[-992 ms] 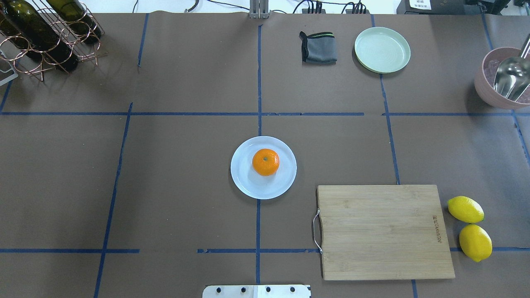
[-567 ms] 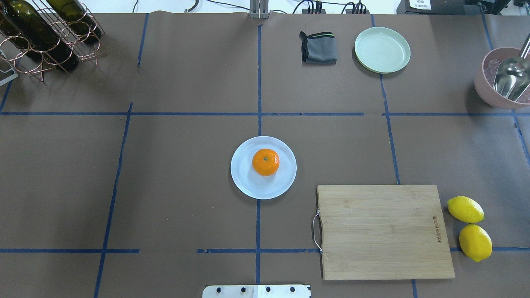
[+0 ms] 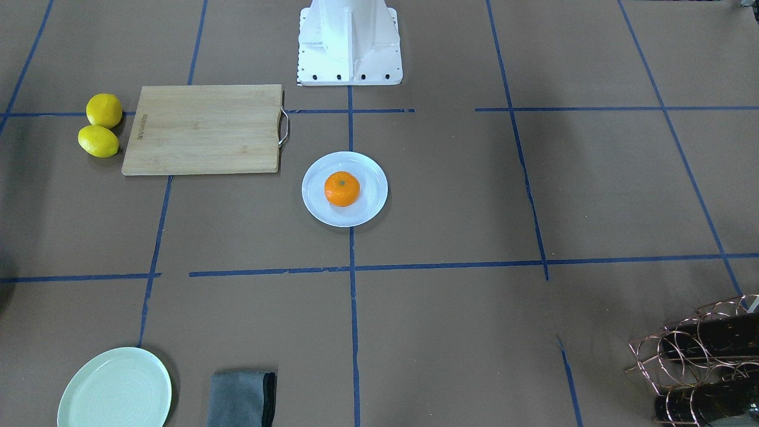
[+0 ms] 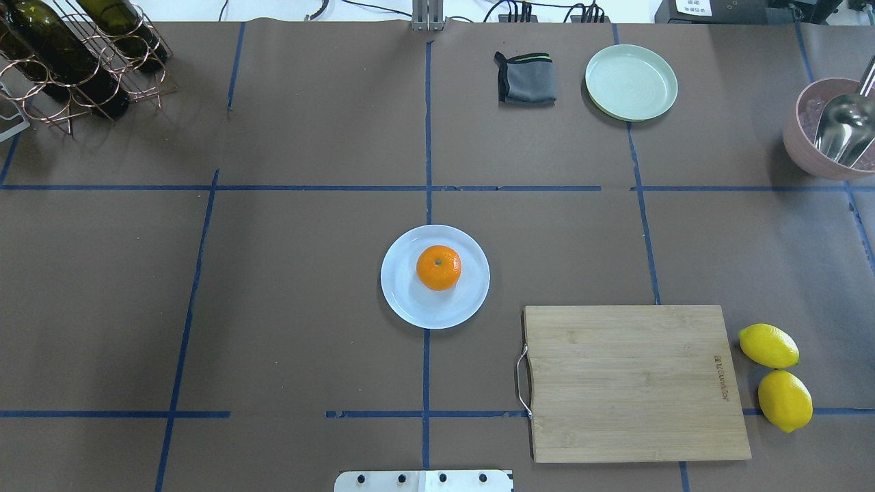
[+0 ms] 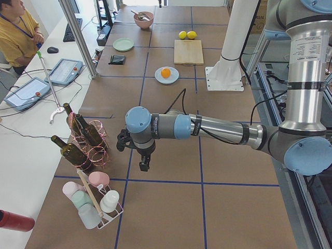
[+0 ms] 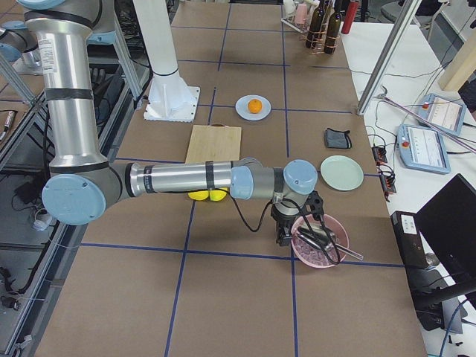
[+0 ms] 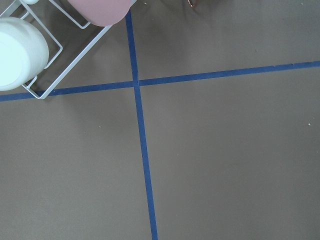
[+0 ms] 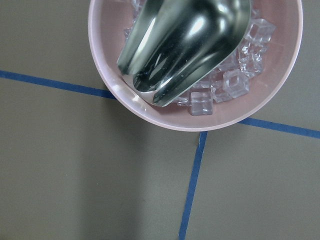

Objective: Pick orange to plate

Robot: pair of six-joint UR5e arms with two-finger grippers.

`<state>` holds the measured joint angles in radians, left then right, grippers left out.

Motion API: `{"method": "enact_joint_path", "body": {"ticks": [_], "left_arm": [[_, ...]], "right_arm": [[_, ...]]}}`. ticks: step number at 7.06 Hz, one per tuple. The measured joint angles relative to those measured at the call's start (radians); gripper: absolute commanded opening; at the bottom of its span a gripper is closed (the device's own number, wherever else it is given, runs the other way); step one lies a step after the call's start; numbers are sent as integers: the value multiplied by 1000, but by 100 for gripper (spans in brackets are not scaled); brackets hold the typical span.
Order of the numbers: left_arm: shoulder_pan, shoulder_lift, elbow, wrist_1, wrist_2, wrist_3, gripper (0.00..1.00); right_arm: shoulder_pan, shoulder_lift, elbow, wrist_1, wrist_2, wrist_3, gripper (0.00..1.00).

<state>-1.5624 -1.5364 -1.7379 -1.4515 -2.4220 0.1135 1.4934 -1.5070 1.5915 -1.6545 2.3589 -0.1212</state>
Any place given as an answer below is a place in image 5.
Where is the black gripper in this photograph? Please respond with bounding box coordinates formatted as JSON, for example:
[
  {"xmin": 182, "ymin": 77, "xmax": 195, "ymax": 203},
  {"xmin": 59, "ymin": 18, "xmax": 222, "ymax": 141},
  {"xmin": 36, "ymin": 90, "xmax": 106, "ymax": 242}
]
[{"xmin": 134, "ymin": 140, "xmax": 156, "ymax": 171}]

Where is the orange fruit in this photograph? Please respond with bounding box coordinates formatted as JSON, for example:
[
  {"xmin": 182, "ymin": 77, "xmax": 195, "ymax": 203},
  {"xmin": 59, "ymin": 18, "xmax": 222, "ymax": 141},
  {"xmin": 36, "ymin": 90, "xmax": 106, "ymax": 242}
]
[{"xmin": 160, "ymin": 67, "xmax": 171, "ymax": 78}]

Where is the light blue plate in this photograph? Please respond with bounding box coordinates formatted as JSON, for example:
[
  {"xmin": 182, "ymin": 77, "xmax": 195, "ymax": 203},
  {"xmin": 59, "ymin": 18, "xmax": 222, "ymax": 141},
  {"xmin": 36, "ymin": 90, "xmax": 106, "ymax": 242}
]
[{"xmin": 155, "ymin": 66, "xmax": 179, "ymax": 85}]

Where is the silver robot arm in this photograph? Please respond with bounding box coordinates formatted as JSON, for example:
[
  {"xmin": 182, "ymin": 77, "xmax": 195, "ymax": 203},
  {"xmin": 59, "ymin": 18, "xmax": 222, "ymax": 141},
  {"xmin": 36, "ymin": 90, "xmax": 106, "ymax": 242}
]
[{"xmin": 117, "ymin": 1, "xmax": 331, "ymax": 176}]

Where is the light green plate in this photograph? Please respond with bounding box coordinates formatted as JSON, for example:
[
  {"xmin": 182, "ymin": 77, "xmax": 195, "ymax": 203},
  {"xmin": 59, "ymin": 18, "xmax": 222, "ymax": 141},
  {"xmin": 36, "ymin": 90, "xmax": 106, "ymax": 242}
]
[{"xmin": 113, "ymin": 38, "xmax": 134, "ymax": 52}]

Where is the white cup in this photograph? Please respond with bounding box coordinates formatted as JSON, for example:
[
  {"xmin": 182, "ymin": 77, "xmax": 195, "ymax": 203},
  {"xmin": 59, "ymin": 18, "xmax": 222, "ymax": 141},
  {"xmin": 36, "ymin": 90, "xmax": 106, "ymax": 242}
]
[{"xmin": 100, "ymin": 190, "xmax": 119, "ymax": 213}]

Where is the green wine bottle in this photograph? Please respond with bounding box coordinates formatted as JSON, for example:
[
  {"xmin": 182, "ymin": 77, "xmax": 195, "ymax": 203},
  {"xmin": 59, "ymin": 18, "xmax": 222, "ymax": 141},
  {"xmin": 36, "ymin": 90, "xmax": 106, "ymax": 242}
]
[
  {"xmin": 75, "ymin": 114, "xmax": 107, "ymax": 151},
  {"xmin": 63, "ymin": 103, "xmax": 85, "ymax": 144},
  {"xmin": 51, "ymin": 135, "xmax": 95, "ymax": 174}
]

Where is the mint green cup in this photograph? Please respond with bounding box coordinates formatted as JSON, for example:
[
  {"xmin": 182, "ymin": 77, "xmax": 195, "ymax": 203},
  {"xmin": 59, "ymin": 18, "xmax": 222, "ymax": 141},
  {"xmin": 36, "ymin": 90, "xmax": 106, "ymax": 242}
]
[{"xmin": 71, "ymin": 190, "xmax": 93, "ymax": 209}]

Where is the pale grey cup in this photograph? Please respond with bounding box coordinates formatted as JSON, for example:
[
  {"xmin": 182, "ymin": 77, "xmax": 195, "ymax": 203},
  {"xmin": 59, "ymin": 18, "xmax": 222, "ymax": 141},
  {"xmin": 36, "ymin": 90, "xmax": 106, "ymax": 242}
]
[{"xmin": 78, "ymin": 203, "xmax": 102, "ymax": 229}]

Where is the light pink cup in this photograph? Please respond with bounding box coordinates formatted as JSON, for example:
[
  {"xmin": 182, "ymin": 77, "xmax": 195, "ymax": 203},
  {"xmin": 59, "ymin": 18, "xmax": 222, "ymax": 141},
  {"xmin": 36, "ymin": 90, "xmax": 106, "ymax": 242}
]
[{"xmin": 62, "ymin": 182, "xmax": 86, "ymax": 200}]

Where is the reacher grabber stick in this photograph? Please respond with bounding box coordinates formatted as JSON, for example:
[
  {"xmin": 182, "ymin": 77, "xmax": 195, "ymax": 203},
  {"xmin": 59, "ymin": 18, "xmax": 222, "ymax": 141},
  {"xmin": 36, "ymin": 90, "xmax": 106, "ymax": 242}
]
[{"xmin": 37, "ymin": 51, "xmax": 64, "ymax": 124}]

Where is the grey folded cloth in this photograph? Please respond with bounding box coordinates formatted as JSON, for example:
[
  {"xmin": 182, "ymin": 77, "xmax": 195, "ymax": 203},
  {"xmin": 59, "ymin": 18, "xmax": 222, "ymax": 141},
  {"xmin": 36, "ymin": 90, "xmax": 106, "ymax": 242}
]
[{"xmin": 108, "ymin": 54, "xmax": 126, "ymax": 65}]

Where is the wooden cutting board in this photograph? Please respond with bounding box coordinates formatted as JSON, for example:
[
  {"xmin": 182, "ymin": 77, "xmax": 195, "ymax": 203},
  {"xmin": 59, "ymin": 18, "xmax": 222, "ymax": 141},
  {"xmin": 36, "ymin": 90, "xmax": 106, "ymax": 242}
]
[{"xmin": 174, "ymin": 40, "xmax": 204, "ymax": 65}]

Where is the blue teach pendant far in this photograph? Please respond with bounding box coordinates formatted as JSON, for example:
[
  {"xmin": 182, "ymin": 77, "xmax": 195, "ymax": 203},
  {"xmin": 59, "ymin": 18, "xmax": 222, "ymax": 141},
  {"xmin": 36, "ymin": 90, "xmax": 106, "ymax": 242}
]
[{"xmin": 49, "ymin": 58, "xmax": 83, "ymax": 86}]

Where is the blue teach pendant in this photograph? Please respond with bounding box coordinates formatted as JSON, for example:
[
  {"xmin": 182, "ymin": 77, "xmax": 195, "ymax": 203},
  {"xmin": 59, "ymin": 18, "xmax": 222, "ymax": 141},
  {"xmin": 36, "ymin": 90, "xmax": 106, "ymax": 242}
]
[
  {"xmin": 49, "ymin": 58, "xmax": 83, "ymax": 86},
  {"xmin": 4, "ymin": 77, "xmax": 50, "ymax": 111}
]

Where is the yellow lemon outer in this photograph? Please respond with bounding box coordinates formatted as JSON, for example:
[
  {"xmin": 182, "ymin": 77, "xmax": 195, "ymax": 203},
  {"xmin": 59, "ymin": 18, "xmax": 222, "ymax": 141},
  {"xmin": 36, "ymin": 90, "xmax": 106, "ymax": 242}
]
[{"xmin": 178, "ymin": 31, "xmax": 187, "ymax": 40}]

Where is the yellow lemon near board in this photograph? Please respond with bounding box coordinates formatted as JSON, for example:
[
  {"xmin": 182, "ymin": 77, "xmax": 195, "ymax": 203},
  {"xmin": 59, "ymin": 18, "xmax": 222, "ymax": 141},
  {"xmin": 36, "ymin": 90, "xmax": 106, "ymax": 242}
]
[{"xmin": 187, "ymin": 31, "xmax": 197, "ymax": 40}]

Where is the blue teach pendant near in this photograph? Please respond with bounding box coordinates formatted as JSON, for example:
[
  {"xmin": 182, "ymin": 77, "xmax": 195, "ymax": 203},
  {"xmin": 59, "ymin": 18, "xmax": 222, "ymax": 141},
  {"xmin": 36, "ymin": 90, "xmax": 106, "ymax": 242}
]
[{"xmin": 4, "ymin": 77, "xmax": 50, "ymax": 111}]

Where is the red thermos bottle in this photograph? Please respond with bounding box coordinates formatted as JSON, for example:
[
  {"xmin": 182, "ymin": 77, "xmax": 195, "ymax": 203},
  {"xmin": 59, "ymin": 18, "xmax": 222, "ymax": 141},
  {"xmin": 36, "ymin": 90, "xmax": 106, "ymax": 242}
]
[{"xmin": 1, "ymin": 210, "xmax": 35, "ymax": 232}]

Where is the pink bowl with ice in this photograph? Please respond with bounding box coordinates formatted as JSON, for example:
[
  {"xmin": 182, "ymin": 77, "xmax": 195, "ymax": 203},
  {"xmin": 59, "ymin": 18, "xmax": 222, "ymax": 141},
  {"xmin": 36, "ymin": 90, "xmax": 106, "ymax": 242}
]
[{"xmin": 133, "ymin": 11, "xmax": 154, "ymax": 29}]

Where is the metal scoop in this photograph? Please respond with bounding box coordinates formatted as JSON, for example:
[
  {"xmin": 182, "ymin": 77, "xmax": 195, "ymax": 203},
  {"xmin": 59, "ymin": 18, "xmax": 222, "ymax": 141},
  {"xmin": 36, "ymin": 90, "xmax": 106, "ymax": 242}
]
[{"xmin": 131, "ymin": 9, "xmax": 154, "ymax": 21}]

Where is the black computer mouse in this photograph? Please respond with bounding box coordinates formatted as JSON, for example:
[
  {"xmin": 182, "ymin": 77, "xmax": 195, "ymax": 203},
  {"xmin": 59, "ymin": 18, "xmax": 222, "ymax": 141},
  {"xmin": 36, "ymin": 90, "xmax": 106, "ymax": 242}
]
[{"xmin": 47, "ymin": 47, "xmax": 59, "ymax": 54}]

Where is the black keyboard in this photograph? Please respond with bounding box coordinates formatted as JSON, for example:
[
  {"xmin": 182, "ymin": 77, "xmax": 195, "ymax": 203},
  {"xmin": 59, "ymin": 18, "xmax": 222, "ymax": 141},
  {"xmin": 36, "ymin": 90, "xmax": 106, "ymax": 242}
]
[{"xmin": 63, "ymin": 18, "xmax": 83, "ymax": 43}]

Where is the person in yellow shirt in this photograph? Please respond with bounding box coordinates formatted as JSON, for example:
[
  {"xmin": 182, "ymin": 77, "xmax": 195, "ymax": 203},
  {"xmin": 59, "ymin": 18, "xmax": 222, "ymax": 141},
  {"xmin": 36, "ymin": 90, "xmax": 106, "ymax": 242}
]
[{"xmin": 1, "ymin": 1, "xmax": 44, "ymax": 75}]

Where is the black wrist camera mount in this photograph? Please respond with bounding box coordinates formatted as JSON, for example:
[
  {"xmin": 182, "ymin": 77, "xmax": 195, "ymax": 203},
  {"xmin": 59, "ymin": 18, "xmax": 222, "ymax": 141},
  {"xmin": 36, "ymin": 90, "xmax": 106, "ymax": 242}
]
[{"xmin": 116, "ymin": 129, "xmax": 135, "ymax": 152}]

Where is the white wire cup rack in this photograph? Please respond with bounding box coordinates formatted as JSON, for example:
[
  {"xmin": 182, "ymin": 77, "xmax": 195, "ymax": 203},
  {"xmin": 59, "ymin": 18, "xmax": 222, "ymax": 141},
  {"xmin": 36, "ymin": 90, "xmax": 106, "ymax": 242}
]
[{"xmin": 77, "ymin": 170, "xmax": 123, "ymax": 229}]

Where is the copper wire bottle rack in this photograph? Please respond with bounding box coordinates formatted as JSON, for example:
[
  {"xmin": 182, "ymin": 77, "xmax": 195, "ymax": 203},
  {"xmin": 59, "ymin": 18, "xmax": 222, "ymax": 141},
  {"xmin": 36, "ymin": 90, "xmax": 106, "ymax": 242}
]
[{"xmin": 66, "ymin": 112, "xmax": 110, "ymax": 169}]

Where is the aluminium frame post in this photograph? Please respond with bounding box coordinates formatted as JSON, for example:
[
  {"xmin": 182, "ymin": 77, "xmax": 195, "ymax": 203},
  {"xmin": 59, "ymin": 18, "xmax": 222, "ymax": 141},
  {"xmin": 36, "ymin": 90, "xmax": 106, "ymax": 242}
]
[{"xmin": 58, "ymin": 0, "xmax": 98, "ymax": 79}]

